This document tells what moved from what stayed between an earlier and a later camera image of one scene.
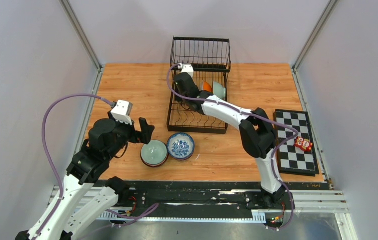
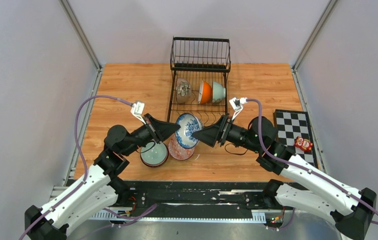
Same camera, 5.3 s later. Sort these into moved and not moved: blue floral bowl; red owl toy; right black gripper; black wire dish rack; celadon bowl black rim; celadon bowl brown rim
Moved: blue floral bowl; right black gripper
Not moved: celadon bowl black rim; celadon bowl brown rim; black wire dish rack; red owl toy
